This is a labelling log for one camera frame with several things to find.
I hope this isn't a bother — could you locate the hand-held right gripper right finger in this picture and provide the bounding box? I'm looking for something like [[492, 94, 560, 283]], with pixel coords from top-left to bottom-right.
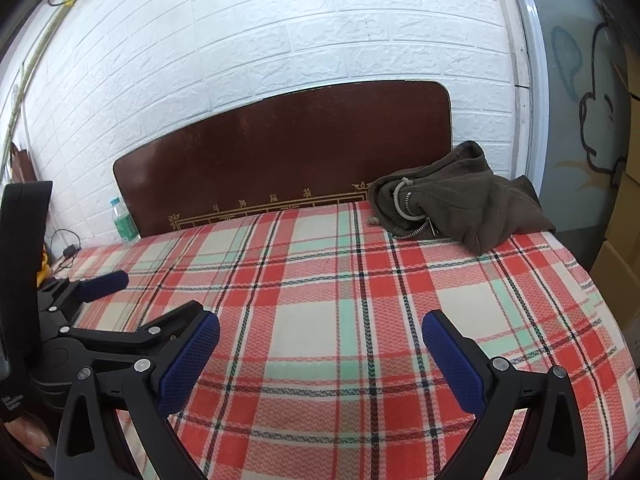
[[421, 309, 589, 480]]

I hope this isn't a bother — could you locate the yellow wall cable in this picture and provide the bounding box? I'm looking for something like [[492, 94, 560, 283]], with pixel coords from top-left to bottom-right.
[[0, 0, 90, 171]]

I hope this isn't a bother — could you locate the black charger cable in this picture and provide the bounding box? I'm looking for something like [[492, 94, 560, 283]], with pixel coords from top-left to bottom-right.
[[50, 229, 83, 273]]

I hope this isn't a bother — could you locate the person's left hand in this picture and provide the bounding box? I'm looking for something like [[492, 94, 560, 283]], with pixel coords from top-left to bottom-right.
[[0, 417, 52, 461]]

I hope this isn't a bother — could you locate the dark brown wooden headboard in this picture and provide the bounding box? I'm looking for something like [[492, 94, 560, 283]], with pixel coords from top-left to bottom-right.
[[113, 80, 453, 238]]

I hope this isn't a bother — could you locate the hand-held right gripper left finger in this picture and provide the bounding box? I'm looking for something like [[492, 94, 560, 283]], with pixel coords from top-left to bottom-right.
[[54, 310, 221, 480]]

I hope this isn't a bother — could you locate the red plaid bed sheet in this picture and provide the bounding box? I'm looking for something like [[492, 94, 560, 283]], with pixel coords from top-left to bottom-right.
[[65, 200, 636, 480]]

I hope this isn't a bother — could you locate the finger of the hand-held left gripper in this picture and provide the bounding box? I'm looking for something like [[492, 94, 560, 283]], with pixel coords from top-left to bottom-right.
[[41, 269, 131, 324], [59, 300, 206, 362]]

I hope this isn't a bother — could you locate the brown zip hoodie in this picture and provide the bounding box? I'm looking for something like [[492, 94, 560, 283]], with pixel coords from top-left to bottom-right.
[[367, 141, 557, 257]]

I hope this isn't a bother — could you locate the cardboard box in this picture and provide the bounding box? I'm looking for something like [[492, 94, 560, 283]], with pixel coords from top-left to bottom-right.
[[592, 237, 640, 321], [607, 55, 640, 186]]

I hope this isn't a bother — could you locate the white door frame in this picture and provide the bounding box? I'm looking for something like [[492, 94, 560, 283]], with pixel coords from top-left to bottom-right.
[[487, 0, 551, 196]]

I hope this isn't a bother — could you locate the yellow object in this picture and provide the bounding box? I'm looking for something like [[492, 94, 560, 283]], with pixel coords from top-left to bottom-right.
[[36, 250, 53, 287]]

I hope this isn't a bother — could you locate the dark brown wooden panel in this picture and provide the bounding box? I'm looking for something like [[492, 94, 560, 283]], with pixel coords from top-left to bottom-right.
[[9, 142, 39, 187]]

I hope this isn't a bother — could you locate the green label plastic bottle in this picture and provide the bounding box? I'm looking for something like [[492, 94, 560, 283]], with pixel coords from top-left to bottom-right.
[[109, 197, 142, 243]]

